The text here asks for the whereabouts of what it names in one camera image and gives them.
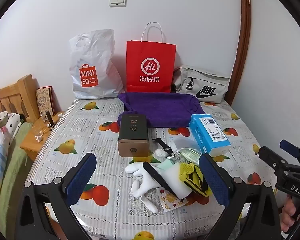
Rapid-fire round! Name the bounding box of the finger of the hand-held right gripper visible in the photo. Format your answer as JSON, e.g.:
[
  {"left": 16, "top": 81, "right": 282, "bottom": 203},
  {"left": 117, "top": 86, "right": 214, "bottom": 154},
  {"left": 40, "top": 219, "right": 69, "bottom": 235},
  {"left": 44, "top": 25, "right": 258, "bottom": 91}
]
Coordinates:
[
  {"left": 258, "top": 146, "right": 292, "bottom": 174},
  {"left": 279, "top": 139, "right": 300, "bottom": 167}
]

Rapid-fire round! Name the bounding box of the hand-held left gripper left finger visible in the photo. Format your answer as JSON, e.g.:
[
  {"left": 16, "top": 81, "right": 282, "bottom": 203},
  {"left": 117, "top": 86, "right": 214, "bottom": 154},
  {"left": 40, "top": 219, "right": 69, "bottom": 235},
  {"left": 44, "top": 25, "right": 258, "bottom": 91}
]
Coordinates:
[{"left": 17, "top": 152, "right": 97, "bottom": 240}]

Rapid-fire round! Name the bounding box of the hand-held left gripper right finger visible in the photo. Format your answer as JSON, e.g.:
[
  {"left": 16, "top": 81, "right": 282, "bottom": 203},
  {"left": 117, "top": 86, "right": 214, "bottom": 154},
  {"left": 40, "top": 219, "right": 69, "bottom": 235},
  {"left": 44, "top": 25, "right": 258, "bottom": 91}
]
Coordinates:
[{"left": 199, "top": 152, "right": 282, "bottom": 240}]

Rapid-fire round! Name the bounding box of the yellow black mesh glove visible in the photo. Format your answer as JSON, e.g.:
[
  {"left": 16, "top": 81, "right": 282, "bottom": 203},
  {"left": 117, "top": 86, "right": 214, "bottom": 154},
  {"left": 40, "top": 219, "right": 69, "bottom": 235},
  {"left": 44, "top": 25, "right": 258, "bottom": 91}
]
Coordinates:
[{"left": 179, "top": 162, "right": 213, "bottom": 197}]

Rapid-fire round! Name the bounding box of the green tissue pack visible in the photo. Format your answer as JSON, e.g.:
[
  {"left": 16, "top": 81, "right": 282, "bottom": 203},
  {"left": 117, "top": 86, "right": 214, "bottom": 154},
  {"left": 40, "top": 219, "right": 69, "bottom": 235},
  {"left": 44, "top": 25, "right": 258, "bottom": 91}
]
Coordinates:
[{"left": 180, "top": 150, "right": 201, "bottom": 163}]

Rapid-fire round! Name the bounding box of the white sponge block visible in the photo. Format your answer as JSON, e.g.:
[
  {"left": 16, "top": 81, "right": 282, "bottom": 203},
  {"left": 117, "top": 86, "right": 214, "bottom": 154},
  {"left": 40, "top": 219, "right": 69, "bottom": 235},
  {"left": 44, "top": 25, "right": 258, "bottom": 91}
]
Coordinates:
[{"left": 162, "top": 166, "right": 190, "bottom": 200}]

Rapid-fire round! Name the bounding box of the mint green cloth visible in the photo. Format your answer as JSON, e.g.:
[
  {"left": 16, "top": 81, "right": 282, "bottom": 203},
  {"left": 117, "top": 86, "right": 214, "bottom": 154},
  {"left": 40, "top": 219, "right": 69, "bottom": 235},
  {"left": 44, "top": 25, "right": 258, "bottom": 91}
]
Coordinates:
[{"left": 160, "top": 161, "right": 176, "bottom": 171}]

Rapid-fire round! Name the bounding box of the fruit print packet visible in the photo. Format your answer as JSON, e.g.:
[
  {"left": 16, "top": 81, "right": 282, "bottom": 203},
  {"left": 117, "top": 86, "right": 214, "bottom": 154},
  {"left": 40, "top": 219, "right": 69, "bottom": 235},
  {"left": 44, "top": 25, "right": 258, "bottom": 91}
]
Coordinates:
[{"left": 159, "top": 190, "right": 189, "bottom": 213}]

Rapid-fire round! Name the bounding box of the black elastic band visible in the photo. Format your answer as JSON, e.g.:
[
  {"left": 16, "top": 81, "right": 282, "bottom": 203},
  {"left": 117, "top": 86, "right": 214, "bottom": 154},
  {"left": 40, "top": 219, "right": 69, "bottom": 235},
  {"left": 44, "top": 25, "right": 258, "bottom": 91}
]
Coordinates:
[{"left": 142, "top": 162, "right": 188, "bottom": 201}]

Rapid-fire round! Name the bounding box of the black watch strap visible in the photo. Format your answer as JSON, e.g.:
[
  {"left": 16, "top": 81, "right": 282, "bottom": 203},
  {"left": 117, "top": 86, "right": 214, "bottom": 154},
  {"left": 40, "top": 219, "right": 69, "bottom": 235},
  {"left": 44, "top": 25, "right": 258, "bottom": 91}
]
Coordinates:
[{"left": 152, "top": 137, "right": 172, "bottom": 157}]

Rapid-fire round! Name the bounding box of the person's right hand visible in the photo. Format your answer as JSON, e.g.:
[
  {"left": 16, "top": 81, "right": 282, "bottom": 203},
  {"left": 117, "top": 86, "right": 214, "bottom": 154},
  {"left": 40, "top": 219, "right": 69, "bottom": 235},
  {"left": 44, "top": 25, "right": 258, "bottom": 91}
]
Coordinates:
[{"left": 280, "top": 197, "right": 300, "bottom": 233}]

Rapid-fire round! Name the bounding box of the fruit print tablecloth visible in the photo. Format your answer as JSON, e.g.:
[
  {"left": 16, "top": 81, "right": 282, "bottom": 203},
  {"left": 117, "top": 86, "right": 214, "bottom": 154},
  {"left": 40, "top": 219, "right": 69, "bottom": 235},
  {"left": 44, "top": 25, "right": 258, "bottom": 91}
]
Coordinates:
[{"left": 25, "top": 97, "right": 285, "bottom": 240}]

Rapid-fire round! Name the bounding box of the blue tissue pack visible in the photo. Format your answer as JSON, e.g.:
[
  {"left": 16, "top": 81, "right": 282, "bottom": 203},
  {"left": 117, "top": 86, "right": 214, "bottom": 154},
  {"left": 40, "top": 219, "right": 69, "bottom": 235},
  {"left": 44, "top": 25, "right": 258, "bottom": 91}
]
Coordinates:
[{"left": 189, "top": 114, "right": 231, "bottom": 155}]

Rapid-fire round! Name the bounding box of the wooden nightstand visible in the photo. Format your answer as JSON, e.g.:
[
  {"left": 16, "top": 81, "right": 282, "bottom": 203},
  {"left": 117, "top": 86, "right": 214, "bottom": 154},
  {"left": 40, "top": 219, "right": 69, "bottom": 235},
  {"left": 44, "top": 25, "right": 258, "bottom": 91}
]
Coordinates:
[{"left": 20, "top": 111, "right": 65, "bottom": 161}]

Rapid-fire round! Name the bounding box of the green bed blanket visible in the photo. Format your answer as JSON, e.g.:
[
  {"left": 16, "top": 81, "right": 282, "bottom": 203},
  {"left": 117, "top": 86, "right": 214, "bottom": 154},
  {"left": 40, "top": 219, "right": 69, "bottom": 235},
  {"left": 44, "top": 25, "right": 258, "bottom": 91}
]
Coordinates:
[{"left": 0, "top": 122, "right": 38, "bottom": 228}]

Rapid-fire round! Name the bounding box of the dark green gift box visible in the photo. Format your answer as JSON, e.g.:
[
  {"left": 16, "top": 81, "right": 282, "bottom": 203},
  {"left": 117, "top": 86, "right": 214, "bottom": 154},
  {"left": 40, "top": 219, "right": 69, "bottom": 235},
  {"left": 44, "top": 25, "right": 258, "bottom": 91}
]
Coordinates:
[{"left": 117, "top": 114, "right": 150, "bottom": 157}]

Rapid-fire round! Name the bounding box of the patterned book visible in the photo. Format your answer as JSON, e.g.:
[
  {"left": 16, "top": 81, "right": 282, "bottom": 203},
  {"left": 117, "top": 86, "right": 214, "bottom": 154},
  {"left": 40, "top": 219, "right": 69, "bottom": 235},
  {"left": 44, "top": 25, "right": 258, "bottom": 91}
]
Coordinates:
[{"left": 35, "top": 87, "right": 56, "bottom": 120}]

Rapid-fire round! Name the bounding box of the white spotted plush toy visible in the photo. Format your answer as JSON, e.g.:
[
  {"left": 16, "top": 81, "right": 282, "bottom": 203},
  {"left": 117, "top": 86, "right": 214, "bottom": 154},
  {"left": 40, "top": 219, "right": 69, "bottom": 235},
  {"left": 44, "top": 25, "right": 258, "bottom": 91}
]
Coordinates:
[{"left": 0, "top": 111, "right": 23, "bottom": 143}]

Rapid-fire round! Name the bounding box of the purple towel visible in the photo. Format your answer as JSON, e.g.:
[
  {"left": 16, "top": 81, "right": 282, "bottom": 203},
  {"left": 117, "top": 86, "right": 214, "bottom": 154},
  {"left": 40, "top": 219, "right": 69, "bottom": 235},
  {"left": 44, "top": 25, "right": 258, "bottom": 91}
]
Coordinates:
[{"left": 117, "top": 92, "right": 205, "bottom": 128}]

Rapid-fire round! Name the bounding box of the grey waist bag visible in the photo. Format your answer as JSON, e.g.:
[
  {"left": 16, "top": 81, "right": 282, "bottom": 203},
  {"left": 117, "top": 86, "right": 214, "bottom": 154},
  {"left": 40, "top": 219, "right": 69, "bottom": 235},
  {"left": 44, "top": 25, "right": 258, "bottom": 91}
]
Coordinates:
[{"left": 171, "top": 65, "right": 230, "bottom": 104}]

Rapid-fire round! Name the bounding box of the wooden headboard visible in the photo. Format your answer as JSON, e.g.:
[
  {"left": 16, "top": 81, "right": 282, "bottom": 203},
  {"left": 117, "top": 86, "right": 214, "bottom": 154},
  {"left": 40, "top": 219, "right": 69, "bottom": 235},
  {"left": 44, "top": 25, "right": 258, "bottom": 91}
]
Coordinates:
[{"left": 0, "top": 74, "right": 40, "bottom": 120}]

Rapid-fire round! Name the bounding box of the white plastic shopping bag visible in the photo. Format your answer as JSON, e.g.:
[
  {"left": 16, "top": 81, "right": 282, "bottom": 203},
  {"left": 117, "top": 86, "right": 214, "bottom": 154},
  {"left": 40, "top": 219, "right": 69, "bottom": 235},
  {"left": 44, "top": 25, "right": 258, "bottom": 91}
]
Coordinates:
[{"left": 69, "top": 29, "right": 124, "bottom": 100}]

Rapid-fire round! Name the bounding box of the red paper bag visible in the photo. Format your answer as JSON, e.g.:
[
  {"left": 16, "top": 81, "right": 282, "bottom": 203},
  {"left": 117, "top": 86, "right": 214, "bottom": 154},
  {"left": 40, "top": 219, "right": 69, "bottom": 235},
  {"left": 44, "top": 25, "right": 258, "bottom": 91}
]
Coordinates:
[{"left": 126, "top": 22, "right": 177, "bottom": 93}]

